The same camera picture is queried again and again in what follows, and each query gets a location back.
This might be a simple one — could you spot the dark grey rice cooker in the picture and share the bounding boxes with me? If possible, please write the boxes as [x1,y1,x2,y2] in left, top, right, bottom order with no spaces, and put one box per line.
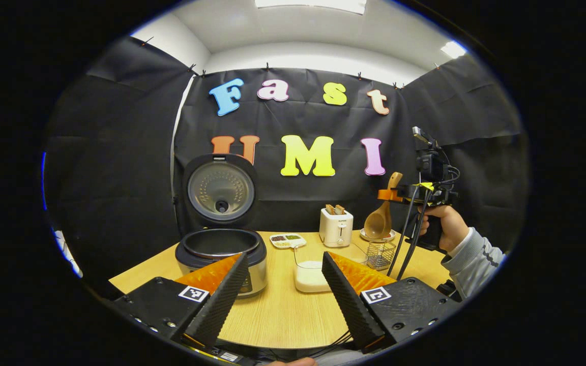
[173,154,268,299]

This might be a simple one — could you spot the clear rice container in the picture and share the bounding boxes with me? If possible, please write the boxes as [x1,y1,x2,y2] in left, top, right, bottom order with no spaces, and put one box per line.
[293,243,370,294]

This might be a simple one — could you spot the white toaster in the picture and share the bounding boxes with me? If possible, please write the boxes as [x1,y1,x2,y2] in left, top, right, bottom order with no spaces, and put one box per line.
[319,206,354,248]

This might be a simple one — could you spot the large ceiling light panel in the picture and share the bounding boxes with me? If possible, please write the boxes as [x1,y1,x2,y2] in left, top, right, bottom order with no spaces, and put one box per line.
[255,0,367,14]

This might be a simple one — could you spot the white round plate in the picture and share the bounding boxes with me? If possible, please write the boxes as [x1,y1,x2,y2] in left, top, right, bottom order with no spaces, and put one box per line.
[359,228,397,243]

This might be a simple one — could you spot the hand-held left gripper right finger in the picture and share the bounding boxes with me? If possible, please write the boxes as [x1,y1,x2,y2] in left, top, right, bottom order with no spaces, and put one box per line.
[321,251,462,352]

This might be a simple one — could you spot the small ceiling light panel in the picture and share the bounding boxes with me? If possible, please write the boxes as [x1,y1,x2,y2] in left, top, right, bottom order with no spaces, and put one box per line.
[441,41,467,59]

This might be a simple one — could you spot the wooden spoon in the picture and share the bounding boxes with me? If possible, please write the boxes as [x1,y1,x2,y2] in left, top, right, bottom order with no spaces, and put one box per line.
[364,172,404,240]

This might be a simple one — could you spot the white divided dish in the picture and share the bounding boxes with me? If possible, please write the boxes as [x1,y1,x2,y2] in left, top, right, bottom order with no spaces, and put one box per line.
[270,233,307,250]

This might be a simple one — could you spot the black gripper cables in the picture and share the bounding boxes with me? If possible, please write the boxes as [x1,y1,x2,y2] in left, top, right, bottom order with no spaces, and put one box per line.
[389,186,433,281]

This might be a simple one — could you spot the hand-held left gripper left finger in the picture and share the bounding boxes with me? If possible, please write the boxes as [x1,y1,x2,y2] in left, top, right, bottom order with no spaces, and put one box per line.
[105,253,249,347]

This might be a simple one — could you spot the metal wire chopstick holder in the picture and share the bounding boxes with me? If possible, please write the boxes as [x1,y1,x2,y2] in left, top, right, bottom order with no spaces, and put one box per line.
[366,240,397,270]

